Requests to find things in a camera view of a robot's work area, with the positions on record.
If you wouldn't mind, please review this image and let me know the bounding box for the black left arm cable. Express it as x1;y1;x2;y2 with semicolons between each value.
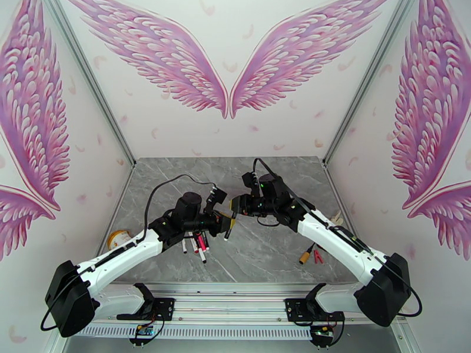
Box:
39;174;218;331

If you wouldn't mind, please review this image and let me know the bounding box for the aluminium mounting rail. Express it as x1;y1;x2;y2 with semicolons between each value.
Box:
57;282;407;325

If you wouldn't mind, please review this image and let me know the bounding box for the aluminium frame post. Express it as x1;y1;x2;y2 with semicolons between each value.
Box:
323;0;424;169
40;0;137;169

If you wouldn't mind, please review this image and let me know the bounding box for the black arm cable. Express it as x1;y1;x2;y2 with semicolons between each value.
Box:
253;158;423;318
39;174;218;331

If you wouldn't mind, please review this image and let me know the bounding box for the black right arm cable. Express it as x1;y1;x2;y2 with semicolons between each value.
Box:
253;158;423;318

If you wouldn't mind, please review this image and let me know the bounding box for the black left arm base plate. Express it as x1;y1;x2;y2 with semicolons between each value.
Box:
117;297;175;321

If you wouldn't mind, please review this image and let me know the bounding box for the small green circuit board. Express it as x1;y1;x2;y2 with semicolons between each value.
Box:
128;323;156;347
310;324;336;347

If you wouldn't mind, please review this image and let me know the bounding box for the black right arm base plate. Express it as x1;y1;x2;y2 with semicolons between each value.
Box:
285;297;346;324

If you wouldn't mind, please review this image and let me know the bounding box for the white perforated cable tray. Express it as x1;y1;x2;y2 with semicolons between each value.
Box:
68;323;314;341

